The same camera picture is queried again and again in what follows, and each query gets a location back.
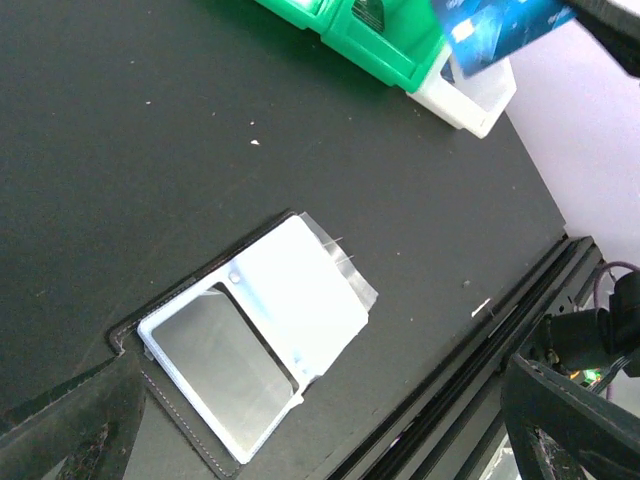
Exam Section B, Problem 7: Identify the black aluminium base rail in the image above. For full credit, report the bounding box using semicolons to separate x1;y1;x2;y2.
326;236;603;479

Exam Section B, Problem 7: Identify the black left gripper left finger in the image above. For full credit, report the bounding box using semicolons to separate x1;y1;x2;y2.
1;352;146;479

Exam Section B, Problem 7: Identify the dark black card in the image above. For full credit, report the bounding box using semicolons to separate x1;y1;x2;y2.
145;284;299;463

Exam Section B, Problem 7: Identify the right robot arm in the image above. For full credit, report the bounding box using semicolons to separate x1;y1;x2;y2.
545;1;639;395

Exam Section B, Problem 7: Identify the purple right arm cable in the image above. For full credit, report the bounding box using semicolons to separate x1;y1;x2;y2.
589;258;640;401

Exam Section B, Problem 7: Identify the white plastic bin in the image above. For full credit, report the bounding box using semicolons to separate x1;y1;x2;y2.
406;44;517;139

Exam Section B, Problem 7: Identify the dark card in bin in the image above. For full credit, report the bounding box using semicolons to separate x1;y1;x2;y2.
351;0;385;33

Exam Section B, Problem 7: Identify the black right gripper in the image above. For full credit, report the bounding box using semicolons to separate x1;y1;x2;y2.
565;0;639;78

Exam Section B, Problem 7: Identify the green plastic bin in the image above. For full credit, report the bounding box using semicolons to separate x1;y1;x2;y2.
321;0;445;93
256;0;331;33

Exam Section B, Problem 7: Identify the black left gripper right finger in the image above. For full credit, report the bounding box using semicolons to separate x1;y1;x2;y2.
501;355;639;479

